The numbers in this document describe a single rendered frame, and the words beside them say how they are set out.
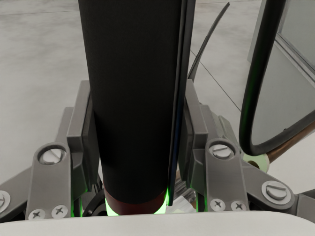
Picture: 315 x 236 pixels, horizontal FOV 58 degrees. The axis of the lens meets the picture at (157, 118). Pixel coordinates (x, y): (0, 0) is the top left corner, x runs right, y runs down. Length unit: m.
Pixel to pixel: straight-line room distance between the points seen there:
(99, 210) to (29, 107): 2.42
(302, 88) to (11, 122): 2.18
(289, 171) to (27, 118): 2.34
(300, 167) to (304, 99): 0.81
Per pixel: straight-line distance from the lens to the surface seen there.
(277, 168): 0.58
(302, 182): 0.55
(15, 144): 2.43
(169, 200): 0.16
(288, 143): 0.32
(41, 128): 2.51
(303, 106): 1.36
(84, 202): 0.72
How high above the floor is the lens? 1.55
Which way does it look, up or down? 39 degrees down
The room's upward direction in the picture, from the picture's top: 2 degrees clockwise
